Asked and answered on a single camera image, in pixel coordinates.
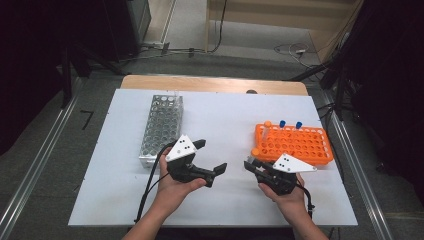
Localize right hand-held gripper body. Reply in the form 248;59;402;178
254;153;318;197

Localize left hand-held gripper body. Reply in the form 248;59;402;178
165;134;216;188

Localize orange-capped clear tube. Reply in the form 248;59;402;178
248;147;261;164
261;120;273;142

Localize orange plastic tube rack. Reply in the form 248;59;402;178
254;123;335;167

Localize silver metal tube rack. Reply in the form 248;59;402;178
138;94;184;169

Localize person's right hand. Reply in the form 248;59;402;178
258;174;313;228

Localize person's left hand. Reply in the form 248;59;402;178
154;155;208;215

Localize white board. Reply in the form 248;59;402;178
68;88;358;228

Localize wooden table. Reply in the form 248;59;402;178
119;74;309;97

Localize black metal stand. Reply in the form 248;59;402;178
59;43;128;109
289;33;354;121

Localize power strip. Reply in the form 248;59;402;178
143;40;171;54

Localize black cabinet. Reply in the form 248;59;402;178
99;0;152;63

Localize dark curtain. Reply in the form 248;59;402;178
333;0;424;201
0;0;111;158

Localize light wooden furniture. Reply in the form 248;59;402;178
204;0;364;64

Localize right hand-held gripper cable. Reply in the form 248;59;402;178
294;183;316;219

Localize hand-held gripper cable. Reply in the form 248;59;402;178
294;183;316;219
134;142;176;224

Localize left hand-held gripper cable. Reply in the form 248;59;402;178
134;142;176;224

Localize metal floor rail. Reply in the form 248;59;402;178
0;78;83;240
321;89;394;240

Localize black floor cables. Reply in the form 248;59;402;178
116;46;208;64

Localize white coiled cable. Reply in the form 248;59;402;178
273;42;321;69

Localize black hanging cable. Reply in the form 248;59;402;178
204;0;229;54

